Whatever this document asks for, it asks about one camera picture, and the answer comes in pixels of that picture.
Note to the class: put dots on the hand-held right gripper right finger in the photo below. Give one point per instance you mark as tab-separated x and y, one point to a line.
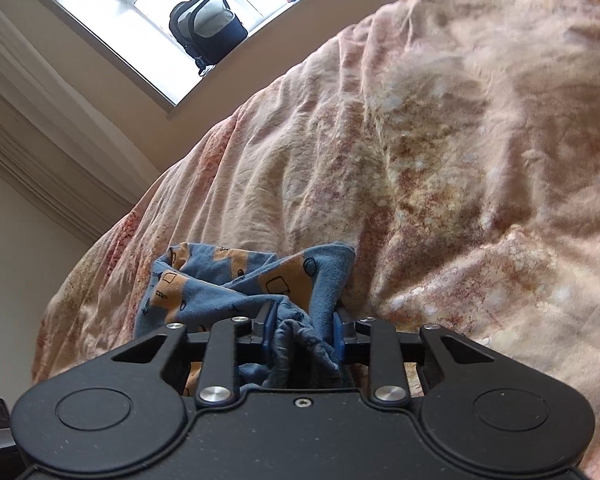
338	337

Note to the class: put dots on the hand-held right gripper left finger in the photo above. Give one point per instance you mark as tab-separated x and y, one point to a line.
267	332

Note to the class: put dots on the blue orange printed pants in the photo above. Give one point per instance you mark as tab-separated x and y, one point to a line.
320	280

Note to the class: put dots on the floral pink bed blanket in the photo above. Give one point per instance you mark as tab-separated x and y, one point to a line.
430	160

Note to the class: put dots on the beige curtain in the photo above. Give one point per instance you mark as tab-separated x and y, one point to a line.
45	125

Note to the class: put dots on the grey navy backpack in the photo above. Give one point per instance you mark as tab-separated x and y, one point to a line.
210	22

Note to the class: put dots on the white framed window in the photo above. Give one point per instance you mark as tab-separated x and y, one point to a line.
120	15

